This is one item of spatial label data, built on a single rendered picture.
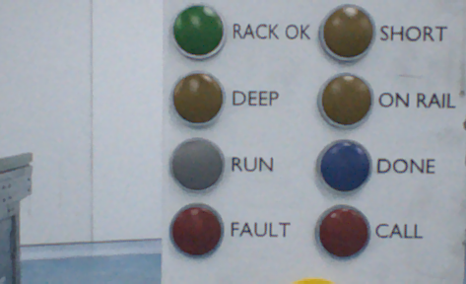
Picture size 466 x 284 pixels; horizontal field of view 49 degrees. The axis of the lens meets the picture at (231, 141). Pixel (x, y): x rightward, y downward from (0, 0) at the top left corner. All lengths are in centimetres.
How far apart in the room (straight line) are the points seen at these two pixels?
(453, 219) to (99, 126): 370
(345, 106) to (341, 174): 4
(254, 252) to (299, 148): 6
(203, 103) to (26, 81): 372
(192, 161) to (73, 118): 368
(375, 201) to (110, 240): 380
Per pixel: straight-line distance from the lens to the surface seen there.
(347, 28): 28
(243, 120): 28
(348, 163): 28
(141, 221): 404
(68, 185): 398
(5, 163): 167
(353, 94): 28
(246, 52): 28
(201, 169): 27
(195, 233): 28
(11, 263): 190
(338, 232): 29
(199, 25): 28
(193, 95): 27
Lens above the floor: 106
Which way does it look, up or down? 3 degrees down
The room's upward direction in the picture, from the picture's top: 1 degrees clockwise
